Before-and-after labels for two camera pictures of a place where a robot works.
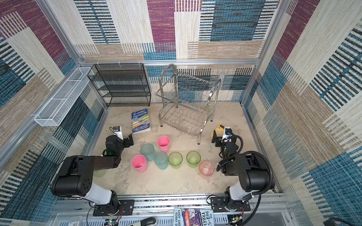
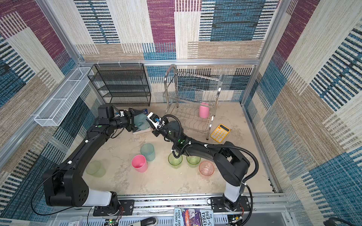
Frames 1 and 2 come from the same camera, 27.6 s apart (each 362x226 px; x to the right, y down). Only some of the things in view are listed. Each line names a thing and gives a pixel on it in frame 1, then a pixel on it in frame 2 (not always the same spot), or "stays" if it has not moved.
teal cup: [147, 149] stays
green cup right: [193, 158] stays
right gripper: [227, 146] to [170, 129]
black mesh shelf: [123, 84] stays
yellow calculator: [219, 131] stays
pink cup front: [138, 162] stays
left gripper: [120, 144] to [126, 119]
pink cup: [163, 142] to [204, 110]
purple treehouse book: [193, 216] stays
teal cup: [161, 159] to [140, 121]
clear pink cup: [207, 169] stays
